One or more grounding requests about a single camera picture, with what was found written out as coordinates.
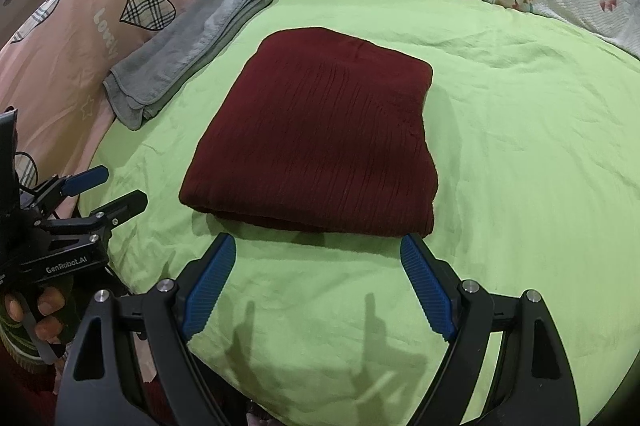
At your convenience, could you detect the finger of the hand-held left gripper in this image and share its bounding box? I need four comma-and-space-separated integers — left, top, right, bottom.
30, 164, 110, 219
75, 189, 149, 237

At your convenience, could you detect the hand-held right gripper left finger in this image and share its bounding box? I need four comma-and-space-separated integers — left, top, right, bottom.
54, 233, 251, 426

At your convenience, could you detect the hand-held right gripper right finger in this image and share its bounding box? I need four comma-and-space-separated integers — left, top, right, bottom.
400, 233, 581, 426

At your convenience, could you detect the maroon knit garment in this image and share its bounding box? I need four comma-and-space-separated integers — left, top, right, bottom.
179, 26, 441, 238

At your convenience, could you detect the person's left hand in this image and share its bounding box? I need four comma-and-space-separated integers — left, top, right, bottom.
0, 283, 71, 347

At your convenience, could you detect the pink quilt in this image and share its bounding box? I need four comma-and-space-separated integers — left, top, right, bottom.
0, 0, 221, 222

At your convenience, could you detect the grey towel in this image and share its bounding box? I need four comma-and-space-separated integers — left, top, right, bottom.
102, 0, 278, 131

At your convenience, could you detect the green bed sheet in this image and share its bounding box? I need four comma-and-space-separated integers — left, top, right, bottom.
75, 0, 640, 426

